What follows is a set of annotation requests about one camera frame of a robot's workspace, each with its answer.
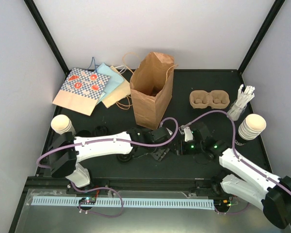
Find light blue paper bag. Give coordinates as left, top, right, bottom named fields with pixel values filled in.
left=88, top=57, right=124, bottom=103

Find left black frame post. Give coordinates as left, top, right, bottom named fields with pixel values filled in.
left=24, top=0, right=70, bottom=76

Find black sleeved paper cup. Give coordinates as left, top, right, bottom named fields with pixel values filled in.
left=75, top=130, right=92, bottom=137

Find right paper cup stack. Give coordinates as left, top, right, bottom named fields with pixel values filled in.
left=235, top=114, right=267, bottom=146

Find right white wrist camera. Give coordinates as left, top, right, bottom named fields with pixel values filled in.
left=179, top=125, right=194, bottom=142

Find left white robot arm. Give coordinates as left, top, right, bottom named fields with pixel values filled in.
left=49, top=127, right=173, bottom=194

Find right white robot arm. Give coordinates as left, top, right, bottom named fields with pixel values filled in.
left=177, top=122, right=291, bottom=229

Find black lid stack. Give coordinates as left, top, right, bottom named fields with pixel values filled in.
left=92, top=125, right=110, bottom=137
left=116, top=154, right=133, bottom=164

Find paper cup stack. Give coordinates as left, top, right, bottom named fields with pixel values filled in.
left=235, top=114, right=267, bottom=146
left=50, top=115, right=76, bottom=135

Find front purple cable loop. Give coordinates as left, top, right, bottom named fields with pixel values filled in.
left=77, top=186, right=124, bottom=218

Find black frame post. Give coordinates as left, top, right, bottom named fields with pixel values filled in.
left=238, top=0, right=285, bottom=75
left=24, top=0, right=70, bottom=76

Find left paper cup stack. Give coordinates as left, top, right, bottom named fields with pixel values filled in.
left=50, top=115, right=76, bottom=135

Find right black frame post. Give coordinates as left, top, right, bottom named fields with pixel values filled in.
left=238, top=0, right=285, bottom=75

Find white straws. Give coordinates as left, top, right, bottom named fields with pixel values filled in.
left=227, top=84, right=255, bottom=121

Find brown paper bag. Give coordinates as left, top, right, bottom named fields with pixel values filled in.
left=129, top=52, right=178, bottom=130

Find small circuit board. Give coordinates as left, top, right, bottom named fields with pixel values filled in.
left=78, top=197, right=97, bottom=205

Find light blue cable duct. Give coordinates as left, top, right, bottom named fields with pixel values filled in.
left=31, top=196, right=215, bottom=210

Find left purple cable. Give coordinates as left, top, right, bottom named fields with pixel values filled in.
left=36, top=117, right=179, bottom=194

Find tan paper bag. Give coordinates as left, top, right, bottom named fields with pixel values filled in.
left=102, top=79, right=132, bottom=110

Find far pulp cup carrier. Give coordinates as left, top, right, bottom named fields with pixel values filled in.
left=189, top=90, right=230, bottom=109

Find blue checkered paper bag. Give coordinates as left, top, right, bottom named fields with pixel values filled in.
left=52, top=67, right=111, bottom=116

